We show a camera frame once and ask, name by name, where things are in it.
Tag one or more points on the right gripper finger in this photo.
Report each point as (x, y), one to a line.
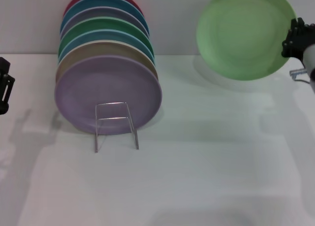
(291, 41)

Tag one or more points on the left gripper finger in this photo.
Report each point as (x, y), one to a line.
(5, 80)

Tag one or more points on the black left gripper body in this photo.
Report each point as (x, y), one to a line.
(3, 109)

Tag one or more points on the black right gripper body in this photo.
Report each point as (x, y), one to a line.
(304, 43)

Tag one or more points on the light green plate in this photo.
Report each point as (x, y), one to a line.
(241, 34)

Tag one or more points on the purple plate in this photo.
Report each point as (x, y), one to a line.
(98, 88)

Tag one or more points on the tan plate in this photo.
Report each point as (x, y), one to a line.
(103, 48)

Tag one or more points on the red plate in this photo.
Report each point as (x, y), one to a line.
(73, 0)

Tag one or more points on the light blue plate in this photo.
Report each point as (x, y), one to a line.
(105, 35)

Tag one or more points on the dark green plate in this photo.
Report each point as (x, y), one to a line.
(105, 24)

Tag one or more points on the grey lavender plate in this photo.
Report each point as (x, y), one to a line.
(105, 13)

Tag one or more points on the teal plate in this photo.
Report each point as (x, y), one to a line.
(103, 2)

